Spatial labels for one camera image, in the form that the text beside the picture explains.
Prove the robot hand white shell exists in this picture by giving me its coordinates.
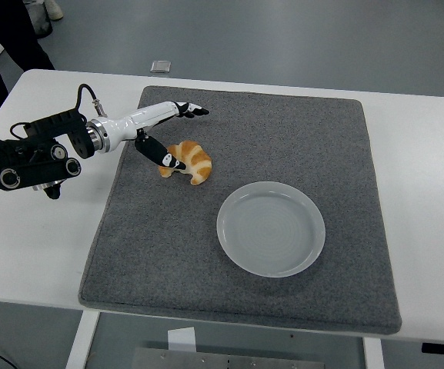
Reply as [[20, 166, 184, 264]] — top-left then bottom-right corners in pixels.
[[101, 100, 210, 171]]

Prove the croissant bread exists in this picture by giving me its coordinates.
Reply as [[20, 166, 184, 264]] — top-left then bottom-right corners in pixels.
[[158, 140, 213, 186]]

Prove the grey round plate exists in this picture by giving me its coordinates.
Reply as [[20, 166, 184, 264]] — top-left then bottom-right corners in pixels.
[[216, 181, 326, 278]]

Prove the grey metal plate with screws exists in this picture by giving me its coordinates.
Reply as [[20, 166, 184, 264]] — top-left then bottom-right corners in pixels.
[[131, 347, 325, 369]]

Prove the grey felt mat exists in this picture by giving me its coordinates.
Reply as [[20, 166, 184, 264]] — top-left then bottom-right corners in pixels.
[[78, 85, 403, 335]]

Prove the dark mesh bin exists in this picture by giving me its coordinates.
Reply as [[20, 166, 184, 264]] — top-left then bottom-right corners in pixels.
[[24, 0, 53, 39]]

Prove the white shoe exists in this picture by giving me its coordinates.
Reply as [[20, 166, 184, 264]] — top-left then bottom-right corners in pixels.
[[43, 0, 65, 20]]

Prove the person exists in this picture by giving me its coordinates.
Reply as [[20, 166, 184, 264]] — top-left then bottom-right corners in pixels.
[[0, 0, 56, 120]]

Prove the white table leg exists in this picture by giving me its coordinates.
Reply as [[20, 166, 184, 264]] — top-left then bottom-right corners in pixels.
[[362, 337, 385, 369], [64, 309, 102, 369]]

